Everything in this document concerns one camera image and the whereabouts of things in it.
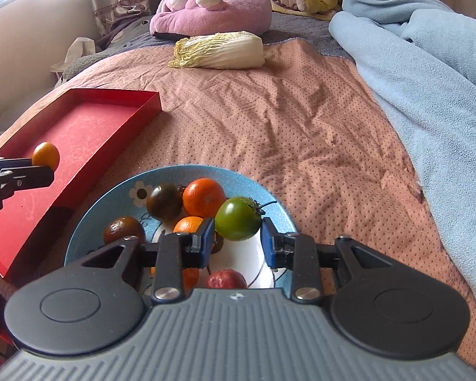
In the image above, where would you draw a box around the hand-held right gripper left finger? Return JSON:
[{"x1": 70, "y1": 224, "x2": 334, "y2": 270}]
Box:
[{"x1": 81, "y1": 217, "x2": 216, "y2": 303}]

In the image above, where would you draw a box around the dark green tomato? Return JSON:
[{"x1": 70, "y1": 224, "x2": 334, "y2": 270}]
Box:
[{"x1": 146, "y1": 184, "x2": 183, "y2": 223}]

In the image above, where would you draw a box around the red tray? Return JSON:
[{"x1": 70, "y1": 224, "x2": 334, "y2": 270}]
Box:
[{"x1": 0, "y1": 88, "x2": 162, "y2": 282}]

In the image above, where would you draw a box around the white bag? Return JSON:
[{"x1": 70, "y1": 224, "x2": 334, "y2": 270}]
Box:
[{"x1": 50, "y1": 37, "x2": 98, "y2": 85}]

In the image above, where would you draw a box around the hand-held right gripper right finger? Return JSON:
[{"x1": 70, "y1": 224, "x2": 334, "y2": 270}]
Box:
[{"x1": 261, "y1": 217, "x2": 395, "y2": 303}]

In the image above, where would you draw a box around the light blue fleece blanket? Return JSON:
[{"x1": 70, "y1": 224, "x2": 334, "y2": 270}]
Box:
[{"x1": 328, "y1": 0, "x2": 476, "y2": 370}]

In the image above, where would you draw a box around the red plum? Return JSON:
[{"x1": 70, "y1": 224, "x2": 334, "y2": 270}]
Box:
[{"x1": 206, "y1": 269, "x2": 248, "y2": 290}]

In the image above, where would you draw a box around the napa cabbage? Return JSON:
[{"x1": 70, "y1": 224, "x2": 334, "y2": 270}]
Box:
[{"x1": 168, "y1": 31, "x2": 266, "y2": 69}]

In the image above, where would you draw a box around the dark brown tomato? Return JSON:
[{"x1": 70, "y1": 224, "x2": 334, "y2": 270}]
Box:
[{"x1": 104, "y1": 216, "x2": 147, "y2": 245}]

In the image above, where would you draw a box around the grey plush toy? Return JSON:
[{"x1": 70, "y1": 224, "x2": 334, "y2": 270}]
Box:
[{"x1": 97, "y1": 11, "x2": 159, "y2": 50}]

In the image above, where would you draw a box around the blue cartoon plate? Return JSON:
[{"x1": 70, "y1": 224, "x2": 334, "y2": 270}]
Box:
[{"x1": 64, "y1": 164, "x2": 298, "y2": 298}]

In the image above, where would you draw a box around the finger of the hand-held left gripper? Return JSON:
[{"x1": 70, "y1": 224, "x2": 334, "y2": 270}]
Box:
[
  {"x1": 0, "y1": 164, "x2": 55, "y2": 201},
  {"x1": 0, "y1": 156, "x2": 34, "y2": 174}
]

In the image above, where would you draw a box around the large orange tangerine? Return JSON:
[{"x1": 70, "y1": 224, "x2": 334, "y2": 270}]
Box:
[{"x1": 182, "y1": 178, "x2": 228, "y2": 220}]

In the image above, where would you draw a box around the pink plush toy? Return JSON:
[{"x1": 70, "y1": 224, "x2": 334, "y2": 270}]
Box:
[{"x1": 149, "y1": 0, "x2": 272, "y2": 41}]

